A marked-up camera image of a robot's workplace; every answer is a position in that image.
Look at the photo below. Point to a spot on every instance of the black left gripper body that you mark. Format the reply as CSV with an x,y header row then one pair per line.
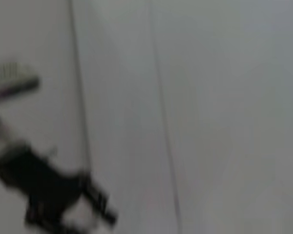
x,y
34,178

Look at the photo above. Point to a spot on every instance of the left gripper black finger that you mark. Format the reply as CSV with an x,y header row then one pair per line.
x,y
39,217
100,202

